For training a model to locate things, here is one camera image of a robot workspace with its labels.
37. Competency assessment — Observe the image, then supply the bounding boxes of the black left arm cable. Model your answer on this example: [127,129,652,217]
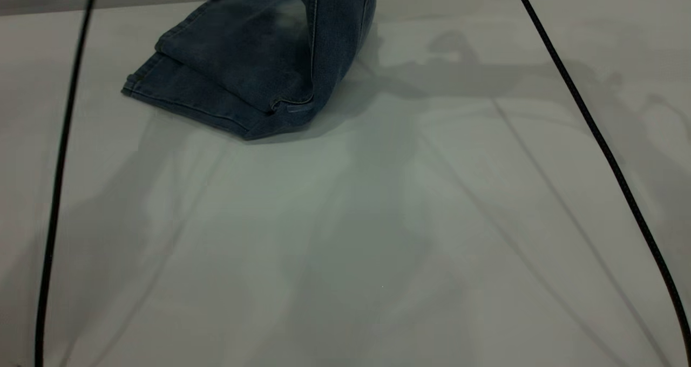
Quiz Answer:
[34,0,101,367]

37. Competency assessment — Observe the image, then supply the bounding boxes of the blue faded denim pants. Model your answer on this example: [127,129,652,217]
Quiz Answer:
[121,0,377,141]

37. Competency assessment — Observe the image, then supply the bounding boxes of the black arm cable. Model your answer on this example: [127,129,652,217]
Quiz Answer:
[34,0,101,367]
[509,0,691,359]

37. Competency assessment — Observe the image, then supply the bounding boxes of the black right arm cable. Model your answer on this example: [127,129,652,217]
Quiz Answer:
[509,0,691,359]

